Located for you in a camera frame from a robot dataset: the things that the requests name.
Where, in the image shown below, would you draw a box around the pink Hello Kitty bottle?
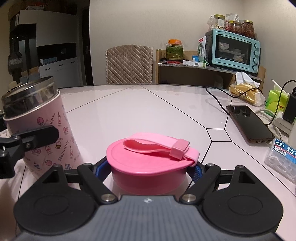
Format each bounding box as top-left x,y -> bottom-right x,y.
1,76 -> 83,176

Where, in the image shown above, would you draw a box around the pink bottle cap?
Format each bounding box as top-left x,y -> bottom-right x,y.
106,133 -> 200,195

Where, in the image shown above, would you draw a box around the black smartphone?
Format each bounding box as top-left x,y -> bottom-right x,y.
226,105 -> 274,144

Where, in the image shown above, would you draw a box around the clear plastic swab box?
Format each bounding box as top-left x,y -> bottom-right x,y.
264,138 -> 296,184

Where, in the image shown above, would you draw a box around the white cabinet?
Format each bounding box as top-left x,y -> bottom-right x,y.
10,10 -> 82,88

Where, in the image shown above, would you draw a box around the yellow snack bag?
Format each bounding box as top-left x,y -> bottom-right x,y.
229,72 -> 265,107

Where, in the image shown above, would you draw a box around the green tissue pack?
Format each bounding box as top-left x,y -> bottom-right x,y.
265,90 -> 289,113

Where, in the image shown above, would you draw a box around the wooden shelf unit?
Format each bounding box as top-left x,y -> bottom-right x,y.
155,49 -> 266,90

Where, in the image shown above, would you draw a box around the white medicine box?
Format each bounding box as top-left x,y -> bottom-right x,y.
183,60 -> 207,68

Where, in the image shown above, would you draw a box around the quilted beige chair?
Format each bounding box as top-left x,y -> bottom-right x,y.
105,45 -> 153,84

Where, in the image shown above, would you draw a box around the green white snack packet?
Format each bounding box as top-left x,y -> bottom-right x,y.
197,36 -> 207,63

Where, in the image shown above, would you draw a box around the teal toaster oven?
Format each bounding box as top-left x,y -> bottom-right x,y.
205,29 -> 261,74

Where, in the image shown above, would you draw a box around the green pickle jar orange lid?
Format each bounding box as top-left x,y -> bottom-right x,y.
166,39 -> 184,61

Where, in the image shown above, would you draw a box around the red chili jar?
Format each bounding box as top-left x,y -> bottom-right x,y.
227,20 -> 242,35
242,20 -> 255,39

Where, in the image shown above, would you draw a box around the pale contents jar gold lid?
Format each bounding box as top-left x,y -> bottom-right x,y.
211,14 -> 225,30

